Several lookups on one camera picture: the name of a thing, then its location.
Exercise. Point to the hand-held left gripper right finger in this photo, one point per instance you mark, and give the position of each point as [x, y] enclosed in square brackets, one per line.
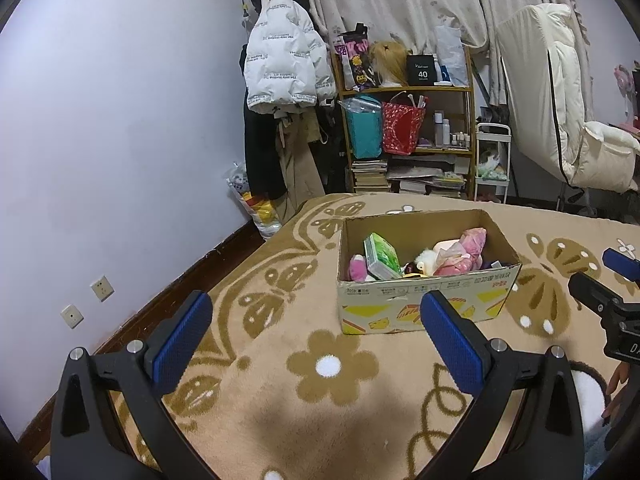
[452, 345]

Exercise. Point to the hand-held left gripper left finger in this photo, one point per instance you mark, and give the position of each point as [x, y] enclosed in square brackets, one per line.
[180, 342]

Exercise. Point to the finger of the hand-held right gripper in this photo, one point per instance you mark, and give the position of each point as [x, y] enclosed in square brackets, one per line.
[622, 262]
[595, 292]

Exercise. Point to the pink roll cake plush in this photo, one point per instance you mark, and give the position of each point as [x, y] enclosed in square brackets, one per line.
[457, 263]

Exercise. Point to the printed cardboard box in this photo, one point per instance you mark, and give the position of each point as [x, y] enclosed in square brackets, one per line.
[380, 305]

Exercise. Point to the green tissue pack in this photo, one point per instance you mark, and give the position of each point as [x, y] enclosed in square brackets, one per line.
[382, 255]

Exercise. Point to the person's right hand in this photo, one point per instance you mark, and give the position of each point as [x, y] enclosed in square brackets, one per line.
[616, 390]

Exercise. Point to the pink plush toy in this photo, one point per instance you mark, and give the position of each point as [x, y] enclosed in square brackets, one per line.
[356, 267]

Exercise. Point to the clear plastic bag yellow contents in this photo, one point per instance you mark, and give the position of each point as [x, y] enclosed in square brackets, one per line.
[260, 210]

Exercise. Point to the white folding recliner chair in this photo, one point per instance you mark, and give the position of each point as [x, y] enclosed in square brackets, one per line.
[565, 110]

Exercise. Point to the pink flower decoration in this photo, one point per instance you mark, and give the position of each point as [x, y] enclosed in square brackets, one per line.
[624, 77]

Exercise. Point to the white trolley cart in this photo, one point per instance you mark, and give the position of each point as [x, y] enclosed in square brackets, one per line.
[492, 129]

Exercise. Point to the stack of books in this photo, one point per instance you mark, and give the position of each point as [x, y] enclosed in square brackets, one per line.
[370, 175]

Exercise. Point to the black hanging garments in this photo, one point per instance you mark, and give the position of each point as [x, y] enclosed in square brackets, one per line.
[260, 150]

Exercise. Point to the group of cosmetic bottles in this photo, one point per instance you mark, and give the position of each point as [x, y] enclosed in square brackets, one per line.
[440, 130]

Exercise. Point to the beige hanging pants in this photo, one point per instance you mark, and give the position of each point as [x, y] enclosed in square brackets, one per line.
[300, 160]

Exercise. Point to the red patterned bag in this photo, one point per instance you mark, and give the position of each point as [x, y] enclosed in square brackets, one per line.
[400, 127]

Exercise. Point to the teal bag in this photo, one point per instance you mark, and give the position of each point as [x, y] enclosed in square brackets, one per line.
[362, 132]

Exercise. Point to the yellow wooden shelf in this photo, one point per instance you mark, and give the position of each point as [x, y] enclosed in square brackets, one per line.
[405, 89]

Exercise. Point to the white plastic bag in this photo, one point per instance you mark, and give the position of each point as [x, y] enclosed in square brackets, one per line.
[450, 50]

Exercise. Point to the black box white print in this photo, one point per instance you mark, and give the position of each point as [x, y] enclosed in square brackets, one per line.
[422, 70]

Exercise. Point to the blond wig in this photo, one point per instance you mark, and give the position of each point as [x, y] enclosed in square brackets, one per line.
[390, 62]

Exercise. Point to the purple packaged doll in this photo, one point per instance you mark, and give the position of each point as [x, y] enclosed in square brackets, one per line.
[357, 65]

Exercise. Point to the white puffer jacket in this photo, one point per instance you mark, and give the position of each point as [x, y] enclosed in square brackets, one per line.
[280, 50]

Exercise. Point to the white wall socket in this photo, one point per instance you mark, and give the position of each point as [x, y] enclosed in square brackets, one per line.
[102, 288]
[72, 316]

